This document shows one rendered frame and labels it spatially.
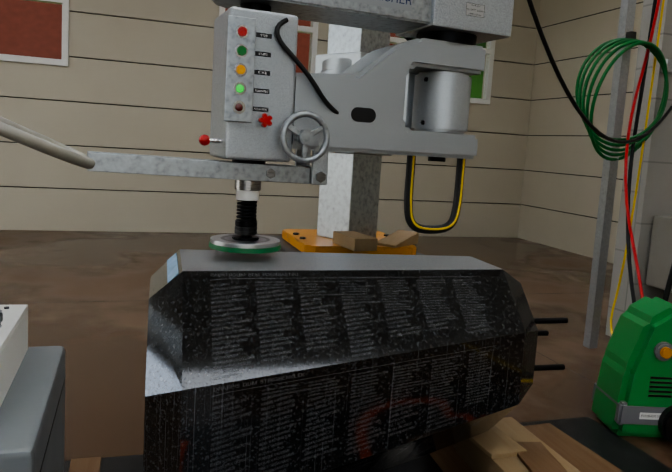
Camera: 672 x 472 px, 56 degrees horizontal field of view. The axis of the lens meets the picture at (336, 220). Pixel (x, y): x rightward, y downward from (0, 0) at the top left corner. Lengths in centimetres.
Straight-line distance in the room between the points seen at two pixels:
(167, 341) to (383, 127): 90
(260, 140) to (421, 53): 59
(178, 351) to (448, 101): 115
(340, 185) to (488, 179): 669
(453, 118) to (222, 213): 611
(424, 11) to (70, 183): 632
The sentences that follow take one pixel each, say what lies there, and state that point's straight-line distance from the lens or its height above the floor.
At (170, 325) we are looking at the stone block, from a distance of 168.
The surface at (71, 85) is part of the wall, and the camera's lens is 792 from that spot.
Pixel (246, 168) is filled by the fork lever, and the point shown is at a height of 110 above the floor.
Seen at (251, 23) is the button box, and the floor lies 150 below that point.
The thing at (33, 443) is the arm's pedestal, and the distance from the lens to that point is 90.
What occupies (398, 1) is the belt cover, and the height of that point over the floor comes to 162.
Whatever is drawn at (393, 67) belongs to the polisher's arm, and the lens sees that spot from 201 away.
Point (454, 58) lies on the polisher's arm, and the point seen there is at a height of 148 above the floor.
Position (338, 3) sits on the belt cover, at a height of 159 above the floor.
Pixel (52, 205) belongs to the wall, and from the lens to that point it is 797.
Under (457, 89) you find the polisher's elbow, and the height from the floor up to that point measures 139.
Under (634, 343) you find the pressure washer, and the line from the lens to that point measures 305.
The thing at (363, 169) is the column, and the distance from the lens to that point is 268.
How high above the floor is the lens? 118
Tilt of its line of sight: 7 degrees down
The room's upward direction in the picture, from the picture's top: 4 degrees clockwise
